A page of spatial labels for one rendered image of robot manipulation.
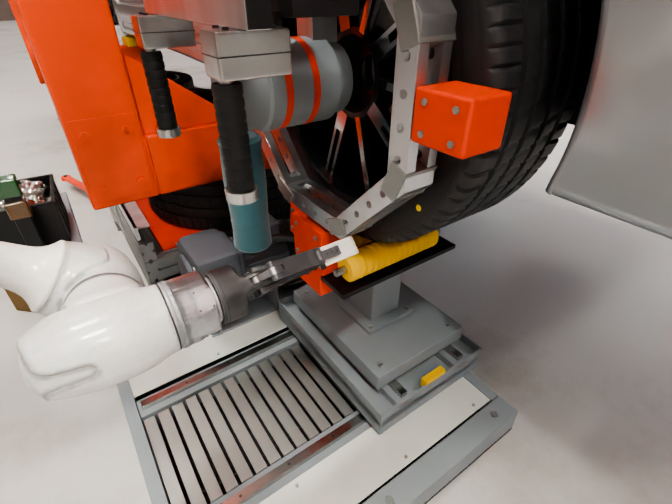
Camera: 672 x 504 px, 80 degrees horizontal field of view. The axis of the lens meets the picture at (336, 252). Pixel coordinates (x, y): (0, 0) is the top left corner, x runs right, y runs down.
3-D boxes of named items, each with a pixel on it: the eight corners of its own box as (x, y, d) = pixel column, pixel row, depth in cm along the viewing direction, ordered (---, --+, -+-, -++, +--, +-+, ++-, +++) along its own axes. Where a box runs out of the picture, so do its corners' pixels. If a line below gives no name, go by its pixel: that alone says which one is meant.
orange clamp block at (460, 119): (447, 131, 57) (501, 149, 51) (407, 141, 53) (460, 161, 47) (455, 79, 53) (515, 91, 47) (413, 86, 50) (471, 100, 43)
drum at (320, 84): (356, 125, 72) (358, 37, 65) (247, 147, 62) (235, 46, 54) (314, 109, 82) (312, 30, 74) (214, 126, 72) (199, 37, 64)
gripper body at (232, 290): (217, 329, 57) (275, 304, 61) (228, 322, 50) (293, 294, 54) (198, 280, 58) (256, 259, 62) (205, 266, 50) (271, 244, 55)
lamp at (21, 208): (33, 217, 87) (25, 200, 85) (11, 222, 85) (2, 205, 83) (32, 210, 90) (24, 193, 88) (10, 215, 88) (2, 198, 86)
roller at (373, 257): (445, 246, 94) (449, 224, 90) (343, 292, 79) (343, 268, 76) (427, 235, 98) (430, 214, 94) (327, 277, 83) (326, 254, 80)
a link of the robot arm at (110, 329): (167, 298, 44) (142, 258, 54) (-5, 361, 37) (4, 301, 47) (190, 371, 49) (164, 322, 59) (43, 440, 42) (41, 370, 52)
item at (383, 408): (476, 369, 114) (483, 345, 108) (379, 437, 96) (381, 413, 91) (366, 281, 148) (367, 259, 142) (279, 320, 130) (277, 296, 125)
